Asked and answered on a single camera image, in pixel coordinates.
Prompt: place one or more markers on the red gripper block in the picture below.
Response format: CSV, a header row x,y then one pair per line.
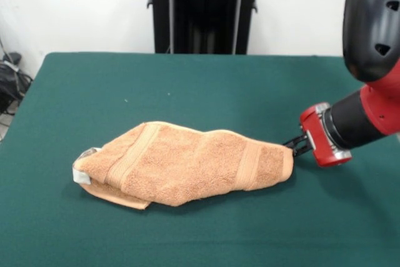
x,y
317,139

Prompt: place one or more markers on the tan terry towel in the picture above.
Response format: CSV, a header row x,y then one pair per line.
x,y
187,167

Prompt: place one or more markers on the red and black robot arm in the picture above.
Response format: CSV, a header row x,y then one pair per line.
x,y
372,29

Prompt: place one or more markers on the dark green table cloth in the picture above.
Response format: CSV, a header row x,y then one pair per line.
x,y
125,85

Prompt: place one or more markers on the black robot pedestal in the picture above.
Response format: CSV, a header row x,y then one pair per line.
x,y
203,4

